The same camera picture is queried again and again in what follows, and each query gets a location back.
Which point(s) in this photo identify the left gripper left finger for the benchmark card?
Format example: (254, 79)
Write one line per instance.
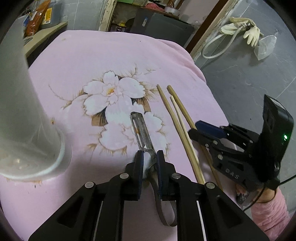
(95, 211)

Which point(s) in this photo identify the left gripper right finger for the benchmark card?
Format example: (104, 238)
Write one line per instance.
(203, 211)

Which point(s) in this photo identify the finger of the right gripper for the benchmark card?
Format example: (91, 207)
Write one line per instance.
(210, 130)
(208, 140)

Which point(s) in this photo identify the wooden chopstick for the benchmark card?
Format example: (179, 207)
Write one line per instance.
(196, 167)

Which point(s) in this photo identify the pale chopstick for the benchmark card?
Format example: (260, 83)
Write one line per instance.
(179, 114)

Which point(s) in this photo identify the pink sleeve right forearm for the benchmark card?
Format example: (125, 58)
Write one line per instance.
(271, 216)

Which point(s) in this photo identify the person right hand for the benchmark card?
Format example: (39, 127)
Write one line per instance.
(244, 197)

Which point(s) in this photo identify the white plastic utensil holder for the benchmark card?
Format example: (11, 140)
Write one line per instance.
(32, 148)

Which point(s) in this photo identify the pink floral cloth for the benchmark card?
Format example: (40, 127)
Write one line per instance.
(88, 83)

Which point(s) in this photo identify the hanging mesh bag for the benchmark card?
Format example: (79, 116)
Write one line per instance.
(265, 46)

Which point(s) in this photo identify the rubber gloves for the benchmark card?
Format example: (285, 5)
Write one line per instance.
(252, 36)

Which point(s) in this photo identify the dark grey cabinet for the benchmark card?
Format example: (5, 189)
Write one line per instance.
(161, 26)

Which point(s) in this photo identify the orange spice bag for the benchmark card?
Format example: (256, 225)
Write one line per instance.
(37, 18)

